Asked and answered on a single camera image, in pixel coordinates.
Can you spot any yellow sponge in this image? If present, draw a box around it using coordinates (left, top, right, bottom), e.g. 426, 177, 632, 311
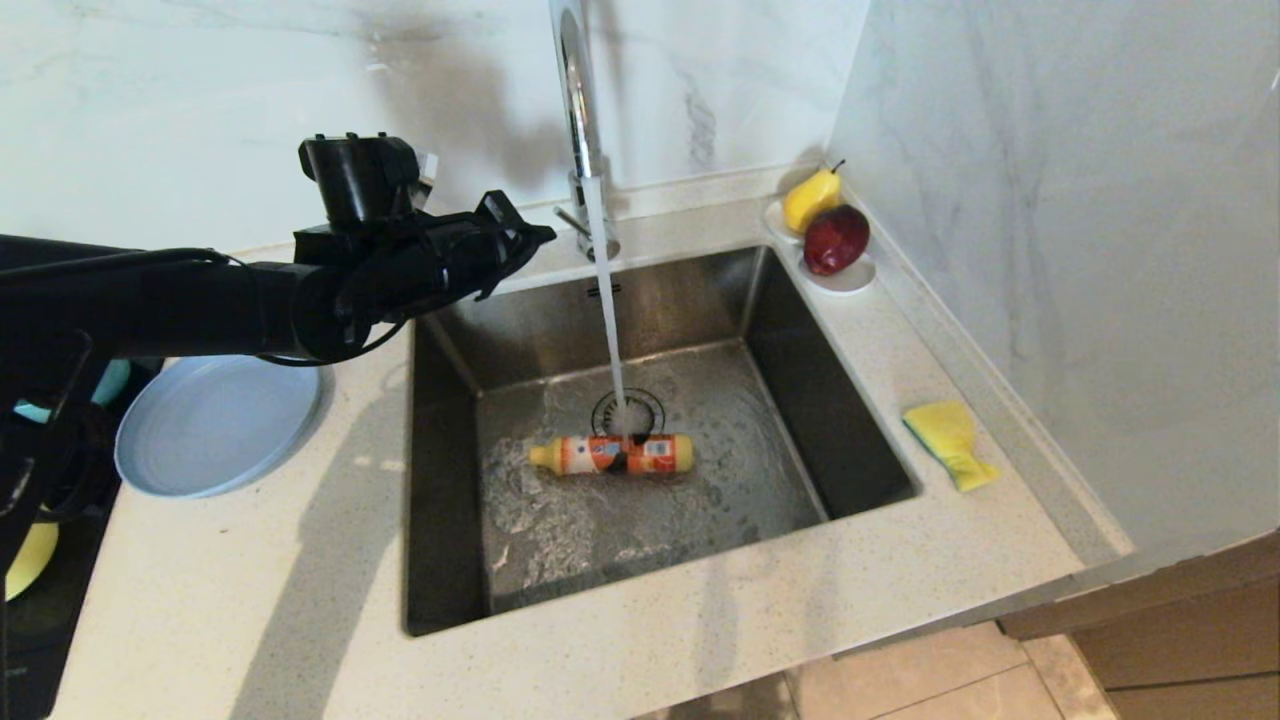
902, 400, 1000, 493

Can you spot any blue-grey plate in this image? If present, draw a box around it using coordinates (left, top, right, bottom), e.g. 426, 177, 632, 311
115, 355, 325, 499

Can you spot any dark red apple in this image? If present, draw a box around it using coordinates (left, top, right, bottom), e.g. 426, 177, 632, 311
803, 204, 872, 277

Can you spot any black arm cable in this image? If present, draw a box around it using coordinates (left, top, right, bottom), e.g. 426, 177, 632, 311
0, 248, 241, 286

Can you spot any stainless steel sink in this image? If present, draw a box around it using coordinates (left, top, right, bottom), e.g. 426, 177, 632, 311
403, 243, 921, 639

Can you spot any thin braided gripper cable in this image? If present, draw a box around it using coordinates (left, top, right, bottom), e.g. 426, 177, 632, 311
255, 315, 411, 368

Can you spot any orange dish soap bottle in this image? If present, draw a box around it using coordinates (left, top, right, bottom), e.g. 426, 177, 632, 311
528, 433, 694, 477

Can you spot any black induction cooktop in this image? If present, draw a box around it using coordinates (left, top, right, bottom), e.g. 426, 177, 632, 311
0, 358, 166, 720

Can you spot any running water stream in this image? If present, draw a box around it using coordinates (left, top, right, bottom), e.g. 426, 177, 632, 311
582, 175, 633, 439

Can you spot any light blue bowl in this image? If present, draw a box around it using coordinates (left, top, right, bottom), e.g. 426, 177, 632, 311
15, 358, 133, 425

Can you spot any wooden cabinet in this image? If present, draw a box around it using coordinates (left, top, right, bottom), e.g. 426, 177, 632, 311
995, 528, 1280, 720

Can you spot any yellow pear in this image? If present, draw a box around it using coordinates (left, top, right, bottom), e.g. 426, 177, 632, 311
781, 160, 847, 236

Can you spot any metal sink drain strainer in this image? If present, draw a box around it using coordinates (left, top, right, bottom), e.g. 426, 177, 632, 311
591, 389, 667, 438

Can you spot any chrome faucet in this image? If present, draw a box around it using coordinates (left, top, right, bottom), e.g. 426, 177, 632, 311
551, 0, 623, 263

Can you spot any pale yellow bowl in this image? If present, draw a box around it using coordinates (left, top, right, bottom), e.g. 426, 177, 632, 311
5, 520, 61, 601

